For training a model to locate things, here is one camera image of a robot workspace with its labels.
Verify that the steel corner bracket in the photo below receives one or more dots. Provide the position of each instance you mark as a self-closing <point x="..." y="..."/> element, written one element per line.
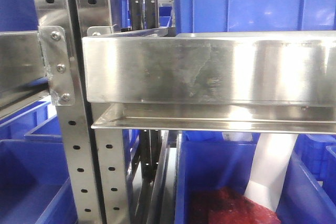
<point x="56" y="57"/>

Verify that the steel label ledge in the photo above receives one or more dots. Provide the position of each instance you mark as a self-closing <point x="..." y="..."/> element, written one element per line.
<point x="232" y="118"/>

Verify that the adjacent steel shelf rail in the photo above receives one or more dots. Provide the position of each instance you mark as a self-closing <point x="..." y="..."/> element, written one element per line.
<point x="23" y="74"/>

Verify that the large blue bin on shelf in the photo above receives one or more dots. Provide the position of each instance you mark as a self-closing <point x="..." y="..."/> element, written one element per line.
<point x="195" y="16"/>

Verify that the blue bin with red bag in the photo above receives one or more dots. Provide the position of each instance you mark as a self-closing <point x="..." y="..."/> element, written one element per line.
<point x="211" y="165"/>

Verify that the steel shelf upright post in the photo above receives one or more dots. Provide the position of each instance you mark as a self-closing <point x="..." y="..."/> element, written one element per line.
<point x="95" y="157"/>

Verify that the blue bin lower left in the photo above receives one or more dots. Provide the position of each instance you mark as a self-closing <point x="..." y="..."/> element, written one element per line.
<point x="35" y="184"/>

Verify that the steel shelf front rail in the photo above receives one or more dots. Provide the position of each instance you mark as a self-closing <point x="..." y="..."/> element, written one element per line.
<point x="275" y="67"/>

